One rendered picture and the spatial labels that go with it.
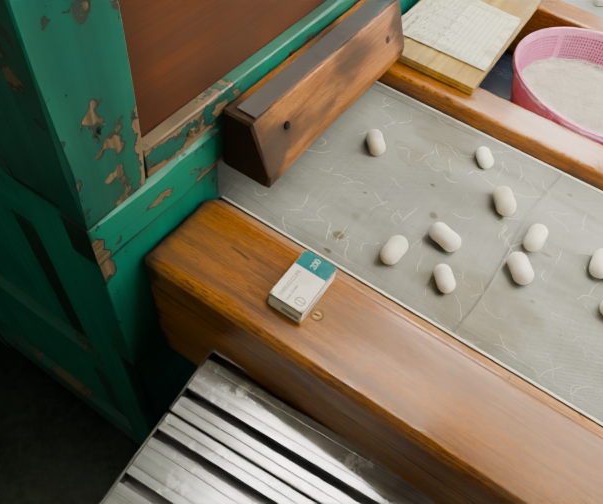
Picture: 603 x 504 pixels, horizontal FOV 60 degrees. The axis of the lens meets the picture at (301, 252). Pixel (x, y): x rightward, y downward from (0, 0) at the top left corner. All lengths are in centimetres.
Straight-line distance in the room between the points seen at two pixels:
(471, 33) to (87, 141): 60
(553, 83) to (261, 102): 54
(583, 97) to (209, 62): 60
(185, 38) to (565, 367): 45
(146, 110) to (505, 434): 38
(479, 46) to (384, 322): 47
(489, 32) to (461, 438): 59
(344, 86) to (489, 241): 23
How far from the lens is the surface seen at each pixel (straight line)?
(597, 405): 56
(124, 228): 46
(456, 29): 84
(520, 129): 73
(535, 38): 93
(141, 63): 41
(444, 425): 46
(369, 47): 64
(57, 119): 36
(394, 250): 53
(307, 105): 54
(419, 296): 53
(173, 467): 52
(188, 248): 50
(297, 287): 46
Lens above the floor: 117
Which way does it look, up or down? 54 degrees down
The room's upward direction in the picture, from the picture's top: 11 degrees clockwise
